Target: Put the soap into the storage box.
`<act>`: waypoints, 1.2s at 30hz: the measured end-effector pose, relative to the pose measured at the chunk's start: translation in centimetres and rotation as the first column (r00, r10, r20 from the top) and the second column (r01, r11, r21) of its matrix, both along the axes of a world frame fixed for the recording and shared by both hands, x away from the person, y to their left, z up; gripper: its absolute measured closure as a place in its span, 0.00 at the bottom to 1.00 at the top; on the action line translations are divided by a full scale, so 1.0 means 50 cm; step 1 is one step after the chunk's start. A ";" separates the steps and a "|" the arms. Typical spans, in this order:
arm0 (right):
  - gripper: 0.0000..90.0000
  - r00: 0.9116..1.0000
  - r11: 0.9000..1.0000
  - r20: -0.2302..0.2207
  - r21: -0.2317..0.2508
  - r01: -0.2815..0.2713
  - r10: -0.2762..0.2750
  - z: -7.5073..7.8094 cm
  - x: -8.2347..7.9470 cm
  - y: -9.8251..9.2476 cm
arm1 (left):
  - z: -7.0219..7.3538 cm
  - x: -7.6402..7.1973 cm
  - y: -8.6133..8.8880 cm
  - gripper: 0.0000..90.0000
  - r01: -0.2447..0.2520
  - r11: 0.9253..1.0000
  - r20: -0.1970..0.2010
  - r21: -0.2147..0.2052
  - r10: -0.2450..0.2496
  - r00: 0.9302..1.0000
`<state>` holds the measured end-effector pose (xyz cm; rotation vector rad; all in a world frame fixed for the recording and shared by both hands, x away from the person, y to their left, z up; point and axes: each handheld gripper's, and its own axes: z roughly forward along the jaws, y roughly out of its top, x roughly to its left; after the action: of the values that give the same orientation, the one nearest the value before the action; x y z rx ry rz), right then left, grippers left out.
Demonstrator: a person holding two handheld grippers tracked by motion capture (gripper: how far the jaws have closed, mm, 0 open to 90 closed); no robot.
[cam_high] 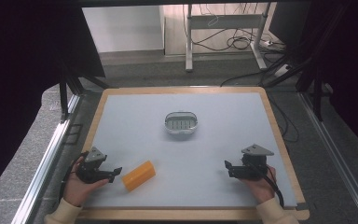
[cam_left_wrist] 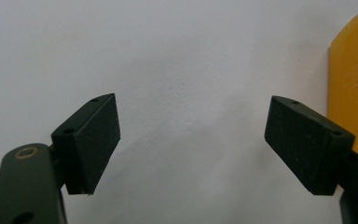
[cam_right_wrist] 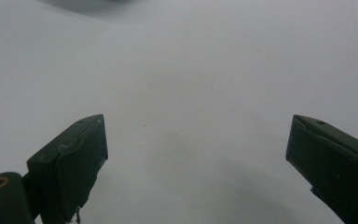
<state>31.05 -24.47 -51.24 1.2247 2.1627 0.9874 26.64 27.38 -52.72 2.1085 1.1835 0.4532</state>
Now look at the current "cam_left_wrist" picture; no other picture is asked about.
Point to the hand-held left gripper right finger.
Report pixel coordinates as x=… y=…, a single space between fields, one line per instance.
x=304 y=146

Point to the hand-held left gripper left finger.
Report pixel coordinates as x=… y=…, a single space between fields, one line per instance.
x=88 y=141

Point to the yellow flat board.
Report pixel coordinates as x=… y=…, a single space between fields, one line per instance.
x=352 y=81

